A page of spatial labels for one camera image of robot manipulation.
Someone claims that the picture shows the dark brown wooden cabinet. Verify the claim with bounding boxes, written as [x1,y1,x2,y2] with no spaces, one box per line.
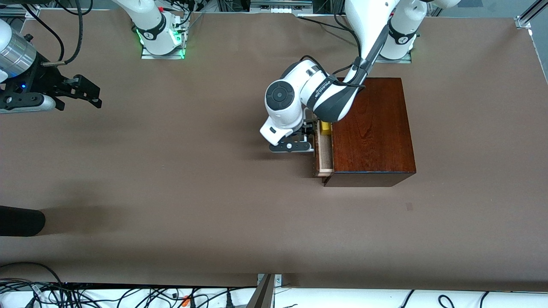
[323,77,417,187]

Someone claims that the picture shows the grey power strip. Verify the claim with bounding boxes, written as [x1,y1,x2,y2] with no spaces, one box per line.
[250,0,314,14]

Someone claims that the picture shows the black padded cylinder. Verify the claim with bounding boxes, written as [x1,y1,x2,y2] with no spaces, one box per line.
[0,205,46,237]

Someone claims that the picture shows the white board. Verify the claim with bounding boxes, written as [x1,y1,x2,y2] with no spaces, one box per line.
[0,284,548,308]

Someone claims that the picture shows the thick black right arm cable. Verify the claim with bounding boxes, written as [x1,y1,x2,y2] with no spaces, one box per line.
[42,0,84,68]

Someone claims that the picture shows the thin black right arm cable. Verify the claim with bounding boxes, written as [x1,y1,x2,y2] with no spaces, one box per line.
[17,6,66,64]

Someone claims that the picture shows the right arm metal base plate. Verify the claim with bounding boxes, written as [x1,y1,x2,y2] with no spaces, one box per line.
[141,43,185,60]

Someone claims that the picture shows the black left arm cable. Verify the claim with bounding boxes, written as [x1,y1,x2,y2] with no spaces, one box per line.
[300,13,369,90]

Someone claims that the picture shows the black cable on table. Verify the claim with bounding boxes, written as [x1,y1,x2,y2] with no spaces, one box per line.
[298,15,358,34]

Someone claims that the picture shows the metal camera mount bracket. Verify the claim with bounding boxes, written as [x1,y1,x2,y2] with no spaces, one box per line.
[246,274,283,308]

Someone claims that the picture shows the black looping cable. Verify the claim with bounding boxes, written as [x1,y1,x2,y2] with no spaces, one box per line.
[0,262,65,286]

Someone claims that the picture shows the tangled black cables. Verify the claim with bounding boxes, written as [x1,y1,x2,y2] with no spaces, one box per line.
[0,278,257,308]

